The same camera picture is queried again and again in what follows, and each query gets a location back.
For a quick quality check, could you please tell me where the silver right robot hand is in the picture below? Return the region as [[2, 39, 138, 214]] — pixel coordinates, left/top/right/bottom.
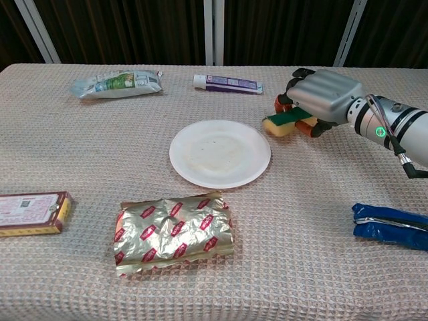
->
[[274, 68, 364, 138]]

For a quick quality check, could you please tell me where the green yellow sponge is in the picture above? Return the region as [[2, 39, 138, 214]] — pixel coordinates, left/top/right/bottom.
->
[[261, 108, 319, 138]]

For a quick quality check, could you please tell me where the white round plate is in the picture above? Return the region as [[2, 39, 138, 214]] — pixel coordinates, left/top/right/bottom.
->
[[169, 119, 272, 190]]

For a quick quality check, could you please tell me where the white purple toothpaste tube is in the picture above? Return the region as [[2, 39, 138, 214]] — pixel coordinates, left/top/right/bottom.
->
[[193, 74, 264, 96]]

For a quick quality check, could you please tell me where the blue plastic snack bag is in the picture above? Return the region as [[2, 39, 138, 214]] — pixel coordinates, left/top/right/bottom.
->
[[351, 203, 428, 251]]

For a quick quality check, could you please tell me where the dark pleated curtain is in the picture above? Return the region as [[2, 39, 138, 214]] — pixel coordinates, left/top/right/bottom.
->
[[0, 0, 428, 71]]

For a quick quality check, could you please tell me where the gold red foil packet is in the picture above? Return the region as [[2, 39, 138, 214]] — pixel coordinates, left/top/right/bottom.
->
[[113, 192, 234, 278]]

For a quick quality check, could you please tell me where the white green snack bag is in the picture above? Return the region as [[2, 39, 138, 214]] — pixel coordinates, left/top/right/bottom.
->
[[69, 69, 164, 100]]

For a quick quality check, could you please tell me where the beige waffle tablecloth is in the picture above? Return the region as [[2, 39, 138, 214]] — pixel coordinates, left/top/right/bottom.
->
[[0, 63, 428, 321]]

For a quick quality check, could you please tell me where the red yellow cardboard box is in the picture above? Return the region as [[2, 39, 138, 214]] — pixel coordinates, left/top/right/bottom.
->
[[0, 191, 76, 238]]

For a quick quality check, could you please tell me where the white metal frame bar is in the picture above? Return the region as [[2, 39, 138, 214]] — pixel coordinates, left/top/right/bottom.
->
[[203, 0, 225, 66], [333, 0, 368, 67], [13, 0, 62, 64]]

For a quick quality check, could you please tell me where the black arm cable with connector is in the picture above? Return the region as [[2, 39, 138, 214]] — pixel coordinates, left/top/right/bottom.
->
[[387, 133, 428, 180]]

